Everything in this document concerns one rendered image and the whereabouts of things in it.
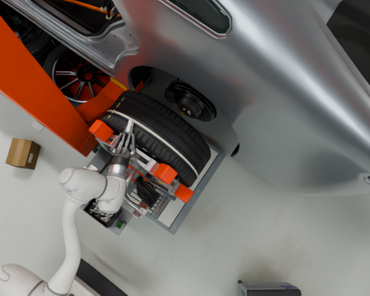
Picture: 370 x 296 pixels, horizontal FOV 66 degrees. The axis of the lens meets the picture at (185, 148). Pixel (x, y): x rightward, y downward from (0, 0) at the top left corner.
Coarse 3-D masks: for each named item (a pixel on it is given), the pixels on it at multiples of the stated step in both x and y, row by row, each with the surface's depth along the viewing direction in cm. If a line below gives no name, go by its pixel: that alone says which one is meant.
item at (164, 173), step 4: (160, 164) 142; (164, 164) 139; (160, 168) 139; (164, 168) 137; (168, 168) 136; (156, 172) 140; (160, 172) 137; (164, 172) 135; (168, 172) 136; (172, 172) 137; (176, 172) 139; (156, 176) 138; (160, 176) 135; (164, 176) 135; (168, 176) 136; (172, 176) 138; (160, 180) 142; (164, 180) 136; (168, 180) 137; (172, 180) 138; (168, 184) 138
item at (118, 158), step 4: (116, 152) 131; (128, 152) 130; (116, 156) 127; (120, 156) 127; (124, 156) 130; (128, 156) 129; (116, 160) 126; (120, 160) 126; (124, 160) 127; (128, 160) 129; (124, 164) 127; (128, 164) 129
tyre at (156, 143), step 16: (128, 96) 151; (144, 96) 145; (112, 112) 149; (128, 112) 143; (144, 112) 142; (160, 112) 141; (112, 128) 149; (160, 128) 139; (176, 128) 141; (192, 128) 145; (144, 144) 137; (160, 144) 138; (176, 144) 141; (192, 144) 145; (160, 160) 144; (176, 160) 141; (192, 160) 149; (208, 160) 168; (192, 176) 154
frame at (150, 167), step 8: (112, 136) 147; (104, 144) 166; (112, 144) 142; (112, 152) 180; (136, 160) 140; (152, 160) 140; (144, 168) 139; (152, 168) 140; (144, 176) 188; (152, 176) 189; (160, 184) 181; (176, 184) 153; (168, 192) 173
